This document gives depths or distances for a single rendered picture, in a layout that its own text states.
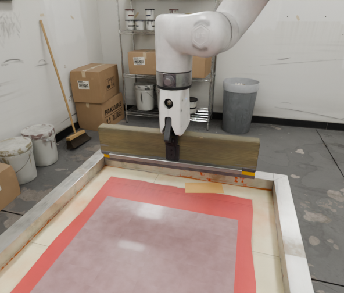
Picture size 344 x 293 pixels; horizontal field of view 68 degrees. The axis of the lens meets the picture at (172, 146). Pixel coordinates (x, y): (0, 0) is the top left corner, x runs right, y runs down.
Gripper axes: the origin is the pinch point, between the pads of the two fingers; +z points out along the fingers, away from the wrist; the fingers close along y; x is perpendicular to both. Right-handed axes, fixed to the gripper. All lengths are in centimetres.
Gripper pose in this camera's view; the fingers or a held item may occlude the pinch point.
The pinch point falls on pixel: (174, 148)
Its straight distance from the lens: 61.2
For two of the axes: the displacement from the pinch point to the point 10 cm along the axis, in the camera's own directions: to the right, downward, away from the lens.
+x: -9.6, -1.1, 2.4
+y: 2.7, -4.3, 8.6
